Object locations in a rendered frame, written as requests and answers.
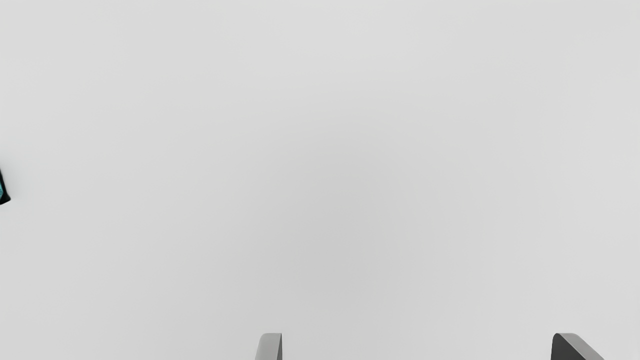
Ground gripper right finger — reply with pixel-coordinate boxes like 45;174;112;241
550;332;606;360

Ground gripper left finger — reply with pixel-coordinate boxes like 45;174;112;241
255;333;283;360

